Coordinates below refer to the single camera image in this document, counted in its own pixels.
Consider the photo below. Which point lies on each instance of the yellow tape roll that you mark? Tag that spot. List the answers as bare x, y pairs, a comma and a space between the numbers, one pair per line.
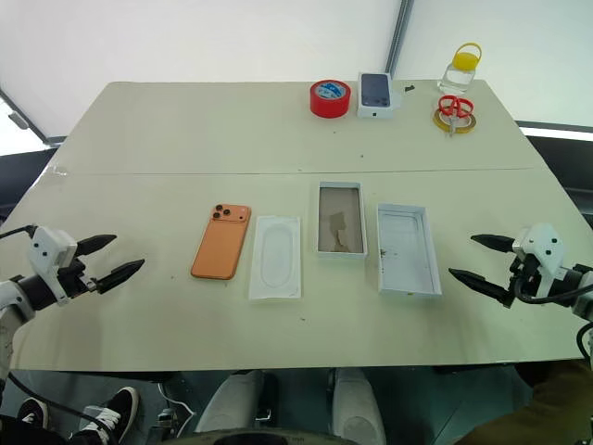
439, 121

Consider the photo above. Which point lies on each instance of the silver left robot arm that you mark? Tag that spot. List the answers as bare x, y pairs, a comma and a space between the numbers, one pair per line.
14, 296

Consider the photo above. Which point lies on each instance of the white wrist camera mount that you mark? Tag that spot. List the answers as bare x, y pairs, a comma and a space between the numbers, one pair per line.
48, 248
542, 243

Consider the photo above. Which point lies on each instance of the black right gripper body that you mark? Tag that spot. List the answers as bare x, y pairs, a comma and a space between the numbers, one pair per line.
526, 273

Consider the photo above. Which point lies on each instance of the grey slanted frame bar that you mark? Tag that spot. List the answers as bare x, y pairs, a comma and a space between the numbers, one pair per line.
23, 118

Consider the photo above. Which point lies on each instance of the white phone box, blue print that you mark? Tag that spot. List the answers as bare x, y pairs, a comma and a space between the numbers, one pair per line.
376, 95

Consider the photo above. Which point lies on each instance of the grey rounded robot leg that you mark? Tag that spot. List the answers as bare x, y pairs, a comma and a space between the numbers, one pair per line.
357, 408
231, 408

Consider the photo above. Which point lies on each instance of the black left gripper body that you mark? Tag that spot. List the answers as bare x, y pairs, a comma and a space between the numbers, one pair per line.
74, 283

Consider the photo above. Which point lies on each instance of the red tape roll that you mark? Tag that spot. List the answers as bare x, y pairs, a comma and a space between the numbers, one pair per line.
329, 99

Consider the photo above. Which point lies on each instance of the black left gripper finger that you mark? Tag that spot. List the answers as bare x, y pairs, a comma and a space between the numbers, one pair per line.
118, 274
95, 243

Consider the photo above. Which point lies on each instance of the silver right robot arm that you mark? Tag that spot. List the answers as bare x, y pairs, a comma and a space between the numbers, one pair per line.
576, 285

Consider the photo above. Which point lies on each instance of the black and white sneaker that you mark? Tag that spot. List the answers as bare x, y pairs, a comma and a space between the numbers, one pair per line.
113, 412
32, 415

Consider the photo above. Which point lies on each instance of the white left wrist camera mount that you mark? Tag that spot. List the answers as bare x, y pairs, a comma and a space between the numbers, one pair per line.
48, 248

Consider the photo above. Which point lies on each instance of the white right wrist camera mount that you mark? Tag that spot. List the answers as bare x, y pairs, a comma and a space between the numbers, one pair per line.
542, 243

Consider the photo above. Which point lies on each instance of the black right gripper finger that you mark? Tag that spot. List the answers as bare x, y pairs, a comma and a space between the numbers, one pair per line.
484, 283
495, 243

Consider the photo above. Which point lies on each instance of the clear tape scrap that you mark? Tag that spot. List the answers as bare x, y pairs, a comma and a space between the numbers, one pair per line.
59, 170

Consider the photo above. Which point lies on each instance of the clear jar, yellow lid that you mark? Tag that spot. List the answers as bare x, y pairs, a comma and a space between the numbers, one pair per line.
458, 74

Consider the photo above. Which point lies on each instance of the orange smartphone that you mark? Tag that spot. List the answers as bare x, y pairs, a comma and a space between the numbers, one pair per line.
221, 245

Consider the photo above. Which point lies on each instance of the grey metal pole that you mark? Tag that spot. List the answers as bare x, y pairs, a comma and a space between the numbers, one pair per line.
399, 34

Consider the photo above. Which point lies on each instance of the olive brown trousers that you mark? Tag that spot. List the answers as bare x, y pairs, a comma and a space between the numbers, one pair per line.
546, 408

